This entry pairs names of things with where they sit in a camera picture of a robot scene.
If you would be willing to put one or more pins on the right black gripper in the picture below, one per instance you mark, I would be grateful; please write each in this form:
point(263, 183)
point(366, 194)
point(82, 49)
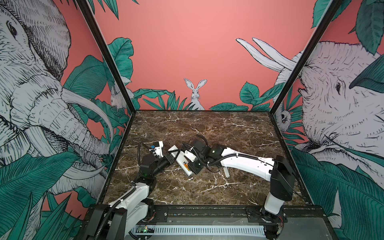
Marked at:
point(193, 169)

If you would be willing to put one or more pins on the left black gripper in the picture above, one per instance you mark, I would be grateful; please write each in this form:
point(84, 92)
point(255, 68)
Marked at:
point(168, 159)

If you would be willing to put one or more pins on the white remote control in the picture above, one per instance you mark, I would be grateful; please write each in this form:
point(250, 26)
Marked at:
point(182, 160)

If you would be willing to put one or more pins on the white battery cover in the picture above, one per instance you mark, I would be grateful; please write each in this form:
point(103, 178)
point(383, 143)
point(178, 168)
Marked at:
point(226, 171)

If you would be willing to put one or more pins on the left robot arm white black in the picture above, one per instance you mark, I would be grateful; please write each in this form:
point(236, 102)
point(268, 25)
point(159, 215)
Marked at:
point(113, 221)

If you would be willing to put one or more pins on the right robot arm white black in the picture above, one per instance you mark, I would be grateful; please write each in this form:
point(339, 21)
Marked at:
point(277, 171)

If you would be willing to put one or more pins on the small circuit board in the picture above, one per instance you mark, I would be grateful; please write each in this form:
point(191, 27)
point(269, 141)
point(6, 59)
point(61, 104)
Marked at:
point(145, 230)

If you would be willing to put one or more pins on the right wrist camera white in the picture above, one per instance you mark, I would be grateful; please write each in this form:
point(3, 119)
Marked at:
point(189, 156)

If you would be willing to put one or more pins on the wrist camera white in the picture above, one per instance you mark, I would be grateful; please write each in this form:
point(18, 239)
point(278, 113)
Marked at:
point(156, 149)
point(189, 156)

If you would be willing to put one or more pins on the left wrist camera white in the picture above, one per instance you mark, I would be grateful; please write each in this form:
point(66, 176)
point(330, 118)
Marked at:
point(156, 149)

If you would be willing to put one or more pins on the black mounting rail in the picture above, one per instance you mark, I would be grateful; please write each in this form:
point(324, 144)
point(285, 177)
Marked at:
point(252, 213)

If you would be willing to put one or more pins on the white slotted cable duct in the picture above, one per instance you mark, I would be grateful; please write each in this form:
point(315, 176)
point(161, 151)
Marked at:
point(194, 230)

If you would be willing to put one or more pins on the left black frame post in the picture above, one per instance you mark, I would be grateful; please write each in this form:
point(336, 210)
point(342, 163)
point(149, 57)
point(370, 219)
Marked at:
point(100, 40)

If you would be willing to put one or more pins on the black frame post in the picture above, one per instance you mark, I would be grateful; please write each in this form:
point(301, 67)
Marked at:
point(100, 40)
point(325, 20)

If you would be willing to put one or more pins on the right black frame post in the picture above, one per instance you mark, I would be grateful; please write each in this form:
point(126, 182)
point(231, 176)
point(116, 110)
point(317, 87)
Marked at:
point(325, 20)

